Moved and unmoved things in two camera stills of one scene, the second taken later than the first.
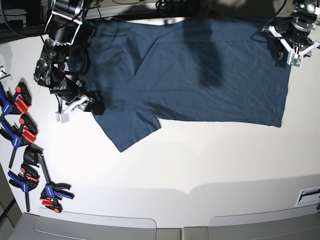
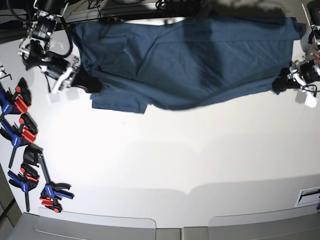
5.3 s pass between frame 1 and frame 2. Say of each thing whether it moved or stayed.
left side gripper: moved
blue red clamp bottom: stayed
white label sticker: stayed
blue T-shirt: moved
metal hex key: stayed
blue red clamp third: stayed
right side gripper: moved
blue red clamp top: stayed
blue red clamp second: stayed
